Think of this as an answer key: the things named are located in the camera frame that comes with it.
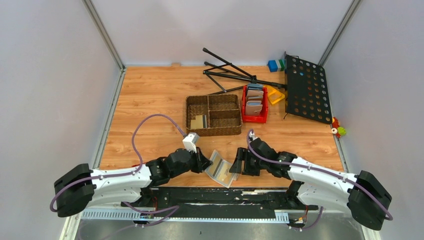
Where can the black perforated music stand desk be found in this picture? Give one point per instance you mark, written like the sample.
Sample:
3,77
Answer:
306,92

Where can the card holders in red bin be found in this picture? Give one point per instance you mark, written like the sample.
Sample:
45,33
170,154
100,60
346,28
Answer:
254,99

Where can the red plastic bin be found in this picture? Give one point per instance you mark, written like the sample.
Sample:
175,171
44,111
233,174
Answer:
263,117

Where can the yellow transparent tray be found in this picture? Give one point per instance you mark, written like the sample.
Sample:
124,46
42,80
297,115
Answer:
274,96

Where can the gold credit cards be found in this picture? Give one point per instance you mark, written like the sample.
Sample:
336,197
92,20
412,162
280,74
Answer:
199,122

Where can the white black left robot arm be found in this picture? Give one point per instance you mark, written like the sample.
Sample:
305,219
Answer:
83,187

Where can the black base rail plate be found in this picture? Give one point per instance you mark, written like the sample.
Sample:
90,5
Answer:
220,202

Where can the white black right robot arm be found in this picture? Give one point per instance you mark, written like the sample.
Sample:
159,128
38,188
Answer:
360,195

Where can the white card holder wallet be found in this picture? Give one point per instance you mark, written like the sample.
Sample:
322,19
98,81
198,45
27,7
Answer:
214,153

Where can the black folding music stand legs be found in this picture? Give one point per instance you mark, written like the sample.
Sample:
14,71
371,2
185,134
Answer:
230,71

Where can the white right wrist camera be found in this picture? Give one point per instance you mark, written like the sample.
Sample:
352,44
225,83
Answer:
252,136

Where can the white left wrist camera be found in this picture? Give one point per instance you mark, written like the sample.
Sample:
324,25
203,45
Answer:
189,142

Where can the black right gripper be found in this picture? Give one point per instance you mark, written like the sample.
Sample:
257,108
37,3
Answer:
243,154

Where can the gold card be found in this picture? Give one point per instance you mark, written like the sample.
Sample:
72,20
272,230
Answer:
220,170

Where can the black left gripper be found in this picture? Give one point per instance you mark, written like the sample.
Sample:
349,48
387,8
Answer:
202,162

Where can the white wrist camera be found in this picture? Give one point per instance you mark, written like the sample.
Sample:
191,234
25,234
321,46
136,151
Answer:
189,142
252,136

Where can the blue green toy block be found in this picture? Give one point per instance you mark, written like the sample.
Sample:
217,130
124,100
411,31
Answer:
278,65

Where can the brown wicker divided basket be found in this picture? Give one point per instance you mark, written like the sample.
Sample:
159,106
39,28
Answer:
223,114

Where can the red green small toy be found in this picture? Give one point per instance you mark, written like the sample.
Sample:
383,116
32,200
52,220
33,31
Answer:
337,129

